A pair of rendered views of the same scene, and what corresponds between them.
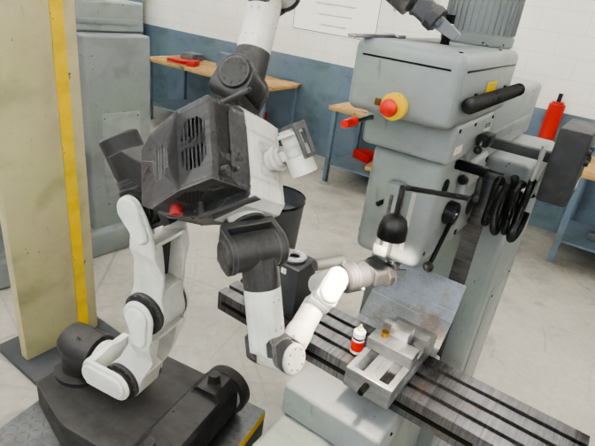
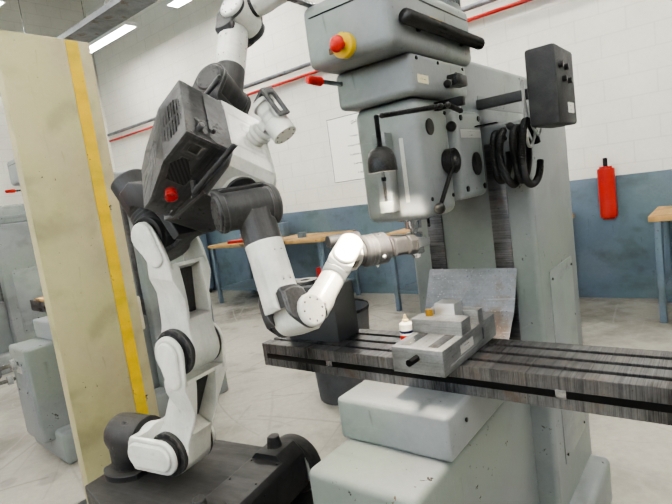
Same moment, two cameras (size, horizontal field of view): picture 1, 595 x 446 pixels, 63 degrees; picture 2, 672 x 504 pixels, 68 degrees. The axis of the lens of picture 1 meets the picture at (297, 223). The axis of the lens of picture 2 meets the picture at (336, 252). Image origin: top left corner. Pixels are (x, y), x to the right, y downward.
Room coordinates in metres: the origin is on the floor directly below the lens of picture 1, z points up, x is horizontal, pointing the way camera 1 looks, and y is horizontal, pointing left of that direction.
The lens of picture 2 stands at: (-0.17, -0.23, 1.41)
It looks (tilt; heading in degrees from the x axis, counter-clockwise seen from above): 7 degrees down; 6
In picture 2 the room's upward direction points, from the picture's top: 8 degrees counter-clockwise
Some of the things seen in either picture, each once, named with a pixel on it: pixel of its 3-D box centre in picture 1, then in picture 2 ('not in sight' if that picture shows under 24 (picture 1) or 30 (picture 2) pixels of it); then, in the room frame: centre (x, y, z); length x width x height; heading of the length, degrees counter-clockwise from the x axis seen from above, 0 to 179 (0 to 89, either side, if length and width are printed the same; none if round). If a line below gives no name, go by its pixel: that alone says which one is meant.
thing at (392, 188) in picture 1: (389, 219); (386, 173); (1.20, -0.24, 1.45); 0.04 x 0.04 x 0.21; 58
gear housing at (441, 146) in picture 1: (431, 125); (404, 87); (1.33, -0.33, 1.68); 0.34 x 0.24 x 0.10; 148
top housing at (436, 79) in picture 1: (438, 76); (393, 38); (1.30, -0.31, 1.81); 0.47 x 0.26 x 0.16; 148
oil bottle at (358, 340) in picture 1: (359, 337); (406, 332); (1.27, -0.25, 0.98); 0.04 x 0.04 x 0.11
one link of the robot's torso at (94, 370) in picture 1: (123, 365); (173, 442); (1.32, 0.55, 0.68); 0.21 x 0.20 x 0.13; 67
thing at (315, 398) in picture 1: (364, 381); (433, 391); (1.29, -0.30, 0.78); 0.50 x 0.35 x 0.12; 148
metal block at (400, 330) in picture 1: (401, 334); (448, 311); (1.25, -0.37, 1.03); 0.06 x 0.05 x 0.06; 57
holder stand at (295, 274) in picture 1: (280, 274); (320, 307); (1.52, 0.04, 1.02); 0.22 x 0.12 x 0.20; 59
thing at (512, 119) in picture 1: (478, 112); (468, 103); (1.71, -0.57, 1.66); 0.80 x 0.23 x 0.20; 148
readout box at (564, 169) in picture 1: (570, 162); (553, 88); (1.36, -0.75, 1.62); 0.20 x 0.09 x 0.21; 148
